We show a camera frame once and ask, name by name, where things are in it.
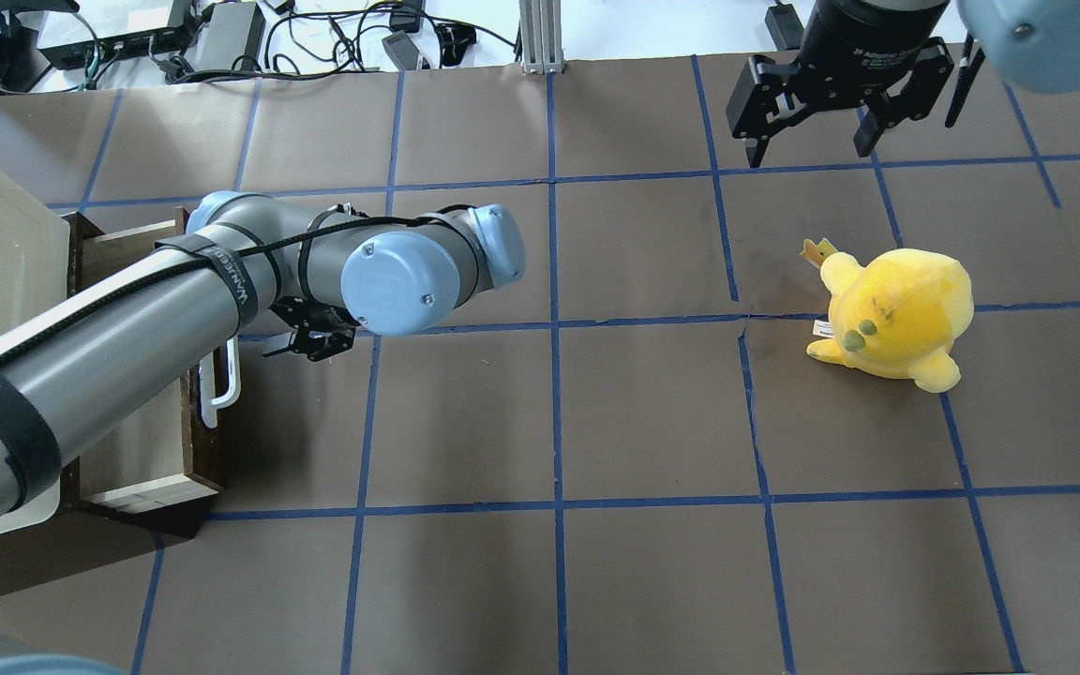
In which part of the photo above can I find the black power adapter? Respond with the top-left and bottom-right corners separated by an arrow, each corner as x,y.
188,1 -> 265,71

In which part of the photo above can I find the dark wooden drawer cabinet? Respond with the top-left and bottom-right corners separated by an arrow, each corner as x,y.
0,249 -> 237,595

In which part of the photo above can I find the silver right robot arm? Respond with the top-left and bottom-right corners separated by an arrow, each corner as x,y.
726,1 -> 1080,168

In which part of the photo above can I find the yellow plush dinosaur toy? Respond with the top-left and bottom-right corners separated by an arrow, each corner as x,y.
801,238 -> 976,394

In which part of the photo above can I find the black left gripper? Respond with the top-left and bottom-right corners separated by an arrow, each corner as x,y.
262,296 -> 357,362

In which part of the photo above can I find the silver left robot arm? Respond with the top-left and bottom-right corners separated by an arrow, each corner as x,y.
0,191 -> 527,518

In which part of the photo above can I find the brown paper table mat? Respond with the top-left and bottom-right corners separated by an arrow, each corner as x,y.
0,54 -> 1080,674

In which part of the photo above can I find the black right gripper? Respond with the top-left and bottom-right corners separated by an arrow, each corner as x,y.
726,1 -> 954,170

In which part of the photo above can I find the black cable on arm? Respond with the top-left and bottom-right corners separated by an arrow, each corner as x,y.
0,202 -> 480,376

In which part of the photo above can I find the aluminium frame post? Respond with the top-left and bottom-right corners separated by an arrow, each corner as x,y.
518,0 -> 566,75

